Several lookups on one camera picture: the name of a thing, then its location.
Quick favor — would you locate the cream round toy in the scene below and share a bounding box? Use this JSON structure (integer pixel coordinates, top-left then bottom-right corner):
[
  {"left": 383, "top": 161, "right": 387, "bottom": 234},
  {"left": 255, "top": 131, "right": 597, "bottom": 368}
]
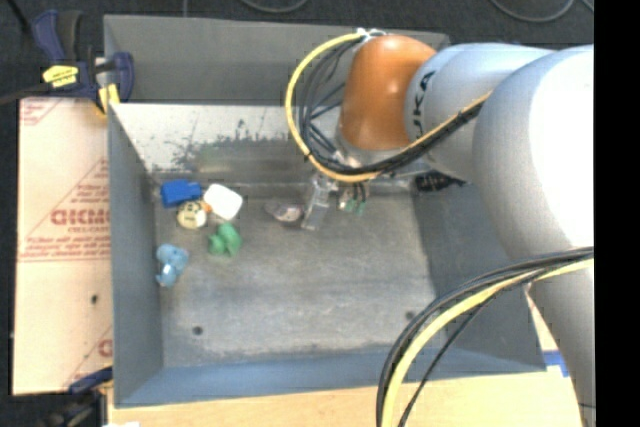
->
[{"left": 176, "top": 199, "right": 212, "bottom": 231}]

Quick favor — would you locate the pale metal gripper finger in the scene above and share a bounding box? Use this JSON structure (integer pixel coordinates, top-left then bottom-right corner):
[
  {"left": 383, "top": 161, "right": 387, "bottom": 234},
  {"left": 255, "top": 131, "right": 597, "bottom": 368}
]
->
[
  {"left": 300, "top": 192, "right": 319, "bottom": 232},
  {"left": 315, "top": 192, "right": 333, "bottom": 227}
]

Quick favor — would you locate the brown cardboard board red print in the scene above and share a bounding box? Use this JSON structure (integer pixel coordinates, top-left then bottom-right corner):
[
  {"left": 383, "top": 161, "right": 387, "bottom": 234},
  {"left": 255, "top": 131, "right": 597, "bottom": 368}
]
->
[{"left": 10, "top": 96, "right": 116, "bottom": 397}]

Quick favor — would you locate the blue block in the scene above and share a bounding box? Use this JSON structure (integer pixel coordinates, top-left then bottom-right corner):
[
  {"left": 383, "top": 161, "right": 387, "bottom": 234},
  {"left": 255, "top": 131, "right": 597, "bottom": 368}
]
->
[{"left": 159, "top": 179, "right": 204, "bottom": 209}]

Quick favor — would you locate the grey metal bin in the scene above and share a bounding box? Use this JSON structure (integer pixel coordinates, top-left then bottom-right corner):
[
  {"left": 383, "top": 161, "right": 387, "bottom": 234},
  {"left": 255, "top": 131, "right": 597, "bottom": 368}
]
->
[{"left": 102, "top": 14, "right": 549, "bottom": 409}]

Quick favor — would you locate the white rounded block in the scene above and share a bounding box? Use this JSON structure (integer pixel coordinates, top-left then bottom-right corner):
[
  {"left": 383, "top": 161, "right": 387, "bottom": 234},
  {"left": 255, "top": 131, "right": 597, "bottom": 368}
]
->
[{"left": 203, "top": 183, "right": 245, "bottom": 222}]

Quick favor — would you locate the black cylinder on white bracket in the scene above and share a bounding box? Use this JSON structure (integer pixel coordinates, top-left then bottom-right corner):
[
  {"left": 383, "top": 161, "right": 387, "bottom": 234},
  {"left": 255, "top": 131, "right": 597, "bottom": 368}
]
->
[{"left": 414, "top": 170, "right": 467, "bottom": 193}]

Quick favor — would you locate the green toy animal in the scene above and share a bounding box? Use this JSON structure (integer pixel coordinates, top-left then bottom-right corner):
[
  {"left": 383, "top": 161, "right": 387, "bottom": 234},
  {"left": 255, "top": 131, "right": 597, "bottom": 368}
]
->
[{"left": 206, "top": 221, "right": 244, "bottom": 259}]

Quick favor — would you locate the purple grey flat object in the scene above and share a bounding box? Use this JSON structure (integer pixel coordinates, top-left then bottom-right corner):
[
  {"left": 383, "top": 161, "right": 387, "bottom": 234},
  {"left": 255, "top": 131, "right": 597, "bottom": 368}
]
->
[{"left": 263, "top": 199, "right": 305, "bottom": 225}]

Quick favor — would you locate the light blue toy animal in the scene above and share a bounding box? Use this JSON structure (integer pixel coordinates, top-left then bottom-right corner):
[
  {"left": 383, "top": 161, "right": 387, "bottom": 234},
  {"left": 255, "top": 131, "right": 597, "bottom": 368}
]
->
[{"left": 154, "top": 242, "right": 191, "bottom": 289}]

